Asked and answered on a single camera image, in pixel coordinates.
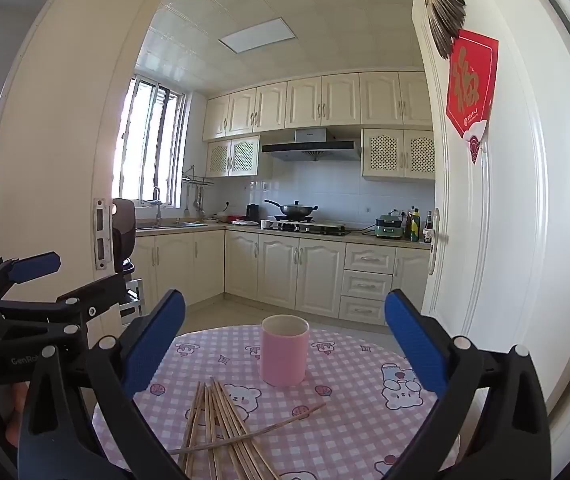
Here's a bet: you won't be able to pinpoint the wide lattice door cabinet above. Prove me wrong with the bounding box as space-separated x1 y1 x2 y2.
361 128 436 181

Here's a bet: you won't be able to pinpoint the kitchen window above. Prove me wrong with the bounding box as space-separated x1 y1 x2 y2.
119 74 186 208

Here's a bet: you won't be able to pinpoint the red paper door decoration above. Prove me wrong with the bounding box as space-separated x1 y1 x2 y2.
446 29 500 165

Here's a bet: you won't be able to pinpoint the metal door handle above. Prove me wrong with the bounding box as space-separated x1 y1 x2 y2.
422 207 450 276

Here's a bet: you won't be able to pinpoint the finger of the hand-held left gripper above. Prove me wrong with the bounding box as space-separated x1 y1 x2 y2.
0 252 62 302
0 272 126 331

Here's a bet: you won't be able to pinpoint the range hood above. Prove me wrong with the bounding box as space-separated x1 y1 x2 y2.
261 128 362 162

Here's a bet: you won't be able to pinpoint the small lattice door cabinet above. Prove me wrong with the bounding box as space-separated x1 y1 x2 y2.
206 135 260 178

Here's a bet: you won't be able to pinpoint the pink cup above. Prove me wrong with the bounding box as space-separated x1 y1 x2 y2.
260 314 310 387

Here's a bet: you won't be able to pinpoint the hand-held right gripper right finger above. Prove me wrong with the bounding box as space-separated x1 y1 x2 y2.
382 289 552 480

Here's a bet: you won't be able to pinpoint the metal wall rack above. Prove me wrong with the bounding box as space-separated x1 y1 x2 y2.
181 165 214 187

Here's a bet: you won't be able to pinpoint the bunch of wooden chopsticks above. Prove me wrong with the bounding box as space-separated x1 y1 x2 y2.
169 376 326 480

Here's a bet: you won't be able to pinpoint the person's left hand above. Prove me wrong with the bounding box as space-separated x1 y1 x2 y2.
5 382 30 448

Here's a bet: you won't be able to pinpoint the cream lower kitchen cabinets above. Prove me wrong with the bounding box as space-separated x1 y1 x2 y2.
135 227 430 326

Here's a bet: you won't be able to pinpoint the steel kitchen sink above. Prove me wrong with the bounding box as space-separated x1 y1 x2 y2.
136 219 208 231

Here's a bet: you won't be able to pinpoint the green countertop appliance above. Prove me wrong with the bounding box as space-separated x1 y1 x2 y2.
375 215 406 239

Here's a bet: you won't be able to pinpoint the gas stove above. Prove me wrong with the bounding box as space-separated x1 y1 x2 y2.
270 219 352 237

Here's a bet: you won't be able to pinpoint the black rice cooker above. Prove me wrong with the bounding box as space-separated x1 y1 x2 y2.
112 198 136 266

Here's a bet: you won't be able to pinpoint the wok with lid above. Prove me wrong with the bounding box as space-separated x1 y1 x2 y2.
264 199 319 221

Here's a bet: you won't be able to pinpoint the metal storage rack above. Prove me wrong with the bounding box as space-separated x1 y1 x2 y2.
119 259 146 326

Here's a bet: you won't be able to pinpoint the ceiling light panel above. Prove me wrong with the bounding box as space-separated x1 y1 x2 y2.
218 16 296 54

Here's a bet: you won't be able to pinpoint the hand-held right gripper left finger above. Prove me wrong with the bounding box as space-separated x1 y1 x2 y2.
17 288 188 480

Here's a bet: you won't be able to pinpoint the cream upper kitchen cabinets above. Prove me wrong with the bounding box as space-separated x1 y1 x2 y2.
202 71 433 142

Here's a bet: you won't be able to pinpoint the pink checkered tablecloth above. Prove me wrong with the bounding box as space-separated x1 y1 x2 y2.
92 325 460 480

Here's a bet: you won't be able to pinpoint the white door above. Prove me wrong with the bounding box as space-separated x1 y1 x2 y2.
411 0 570 466

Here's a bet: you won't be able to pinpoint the woven hand fan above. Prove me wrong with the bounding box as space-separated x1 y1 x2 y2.
417 0 467 60

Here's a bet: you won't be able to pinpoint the metal door strike plate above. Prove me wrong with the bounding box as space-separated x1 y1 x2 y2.
94 197 110 271

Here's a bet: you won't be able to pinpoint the cream kitchen cabinets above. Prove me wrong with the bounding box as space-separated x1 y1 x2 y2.
202 71 433 142
135 227 430 326

